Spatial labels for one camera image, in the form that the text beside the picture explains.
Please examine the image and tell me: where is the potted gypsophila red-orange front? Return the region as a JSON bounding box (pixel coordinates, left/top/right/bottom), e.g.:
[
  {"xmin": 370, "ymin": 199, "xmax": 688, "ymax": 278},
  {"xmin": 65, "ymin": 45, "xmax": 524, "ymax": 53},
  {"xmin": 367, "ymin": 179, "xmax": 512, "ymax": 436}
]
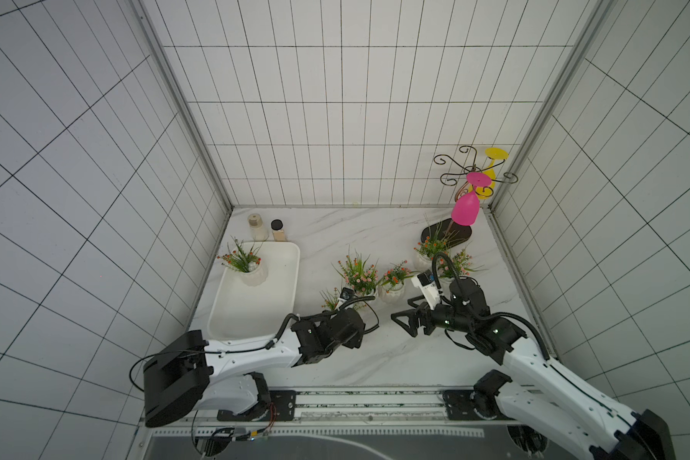
[{"xmin": 320, "ymin": 287, "xmax": 347, "ymax": 312}]

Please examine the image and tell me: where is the potted gypsophila pink centre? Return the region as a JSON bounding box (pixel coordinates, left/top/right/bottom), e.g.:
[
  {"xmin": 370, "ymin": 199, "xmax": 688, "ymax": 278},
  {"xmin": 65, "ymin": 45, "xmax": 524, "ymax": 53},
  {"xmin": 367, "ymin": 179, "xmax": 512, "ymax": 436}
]
[{"xmin": 335, "ymin": 252, "xmax": 380, "ymax": 298}]

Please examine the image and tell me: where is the potted gypsophila red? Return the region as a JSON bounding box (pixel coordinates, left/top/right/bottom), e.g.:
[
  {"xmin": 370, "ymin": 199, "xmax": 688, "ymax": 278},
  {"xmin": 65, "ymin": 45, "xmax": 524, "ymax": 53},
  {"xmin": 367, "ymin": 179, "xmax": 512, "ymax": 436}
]
[{"xmin": 217, "ymin": 238, "xmax": 268, "ymax": 287}]

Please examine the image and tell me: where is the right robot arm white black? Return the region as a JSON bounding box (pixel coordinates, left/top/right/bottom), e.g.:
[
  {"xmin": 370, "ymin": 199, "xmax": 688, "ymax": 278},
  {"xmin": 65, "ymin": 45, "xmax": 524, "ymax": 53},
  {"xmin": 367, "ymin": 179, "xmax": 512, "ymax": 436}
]
[{"xmin": 391, "ymin": 271, "xmax": 676, "ymax": 459}]

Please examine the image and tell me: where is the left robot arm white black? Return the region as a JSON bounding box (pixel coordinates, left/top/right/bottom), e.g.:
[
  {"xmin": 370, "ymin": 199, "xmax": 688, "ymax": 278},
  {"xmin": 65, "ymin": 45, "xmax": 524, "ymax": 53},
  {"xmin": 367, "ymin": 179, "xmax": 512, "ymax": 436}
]
[{"xmin": 128, "ymin": 305, "xmax": 370, "ymax": 429}]

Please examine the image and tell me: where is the potted gypsophila small centre-right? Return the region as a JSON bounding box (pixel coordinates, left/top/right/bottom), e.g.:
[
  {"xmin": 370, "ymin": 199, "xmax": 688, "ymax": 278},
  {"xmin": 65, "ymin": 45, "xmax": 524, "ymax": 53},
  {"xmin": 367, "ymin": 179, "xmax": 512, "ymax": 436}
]
[{"xmin": 379, "ymin": 260, "xmax": 414, "ymax": 304}]

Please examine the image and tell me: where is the potted gypsophila right front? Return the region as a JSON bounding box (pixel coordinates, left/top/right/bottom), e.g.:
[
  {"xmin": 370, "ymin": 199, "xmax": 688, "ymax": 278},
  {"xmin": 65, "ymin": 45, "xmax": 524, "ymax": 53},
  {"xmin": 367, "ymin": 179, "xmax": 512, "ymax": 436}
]
[{"xmin": 437, "ymin": 249, "xmax": 485, "ymax": 279}]

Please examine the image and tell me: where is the potted gypsophila right back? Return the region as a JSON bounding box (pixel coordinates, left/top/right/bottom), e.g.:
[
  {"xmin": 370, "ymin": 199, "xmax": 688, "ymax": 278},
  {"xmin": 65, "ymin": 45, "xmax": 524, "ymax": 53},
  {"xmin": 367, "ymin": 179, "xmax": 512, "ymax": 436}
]
[{"xmin": 414, "ymin": 222, "xmax": 454, "ymax": 271}]

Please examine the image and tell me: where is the white storage tray box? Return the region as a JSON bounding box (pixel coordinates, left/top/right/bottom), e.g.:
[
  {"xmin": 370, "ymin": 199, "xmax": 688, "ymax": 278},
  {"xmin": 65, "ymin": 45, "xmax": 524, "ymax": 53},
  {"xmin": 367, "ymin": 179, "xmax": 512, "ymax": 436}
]
[{"xmin": 206, "ymin": 241, "xmax": 301, "ymax": 341}]

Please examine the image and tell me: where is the black metal glass rack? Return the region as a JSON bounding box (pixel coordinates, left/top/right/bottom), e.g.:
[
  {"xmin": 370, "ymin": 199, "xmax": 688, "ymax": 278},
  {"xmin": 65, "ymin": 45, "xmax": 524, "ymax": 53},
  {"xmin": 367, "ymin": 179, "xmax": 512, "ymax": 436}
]
[{"xmin": 420, "ymin": 145, "xmax": 519, "ymax": 248}]

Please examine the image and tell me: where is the pink wine glass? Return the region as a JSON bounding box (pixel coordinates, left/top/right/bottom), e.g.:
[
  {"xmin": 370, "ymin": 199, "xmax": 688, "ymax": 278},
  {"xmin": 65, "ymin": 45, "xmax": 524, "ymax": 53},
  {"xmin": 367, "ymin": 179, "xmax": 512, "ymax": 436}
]
[{"xmin": 450, "ymin": 172, "xmax": 491, "ymax": 226}]

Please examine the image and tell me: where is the black-lid spice jar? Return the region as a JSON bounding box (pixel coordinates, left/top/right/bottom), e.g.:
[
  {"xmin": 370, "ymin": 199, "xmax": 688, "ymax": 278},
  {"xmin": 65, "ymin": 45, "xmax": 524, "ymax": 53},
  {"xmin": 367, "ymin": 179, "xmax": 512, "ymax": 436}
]
[{"xmin": 270, "ymin": 220, "xmax": 288, "ymax": 242}]

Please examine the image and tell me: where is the white-lid spice jar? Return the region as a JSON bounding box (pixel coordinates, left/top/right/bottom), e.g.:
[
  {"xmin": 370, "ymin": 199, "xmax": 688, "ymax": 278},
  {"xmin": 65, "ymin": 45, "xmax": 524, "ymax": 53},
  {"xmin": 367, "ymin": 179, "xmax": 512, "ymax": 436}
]
[{"xmin": 247, "ymin": 213, "xmax": 268, "ymax": 242}]

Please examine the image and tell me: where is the yellow wine glass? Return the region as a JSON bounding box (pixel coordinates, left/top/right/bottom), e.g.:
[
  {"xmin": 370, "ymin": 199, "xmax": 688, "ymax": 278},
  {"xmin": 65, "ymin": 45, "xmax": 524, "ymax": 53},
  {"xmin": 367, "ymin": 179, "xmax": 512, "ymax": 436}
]
[{"xmin": 475, "ymin": 147, "xmax": 509, "ymax": 200}]

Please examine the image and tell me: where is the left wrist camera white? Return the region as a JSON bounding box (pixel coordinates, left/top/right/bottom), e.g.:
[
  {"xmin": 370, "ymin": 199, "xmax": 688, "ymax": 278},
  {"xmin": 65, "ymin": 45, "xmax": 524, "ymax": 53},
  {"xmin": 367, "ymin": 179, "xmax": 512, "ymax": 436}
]
[{"xmin": 339, "ymin": 287, "xmax": 356, "ymax": 302}]

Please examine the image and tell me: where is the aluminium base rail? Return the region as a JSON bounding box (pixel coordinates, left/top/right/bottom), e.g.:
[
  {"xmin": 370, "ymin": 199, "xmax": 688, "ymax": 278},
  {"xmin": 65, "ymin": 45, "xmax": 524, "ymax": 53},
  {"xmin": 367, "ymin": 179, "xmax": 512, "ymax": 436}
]
[{"xmin": 143, "ymin": 386, "xmax": 553, "ymax": 429}]

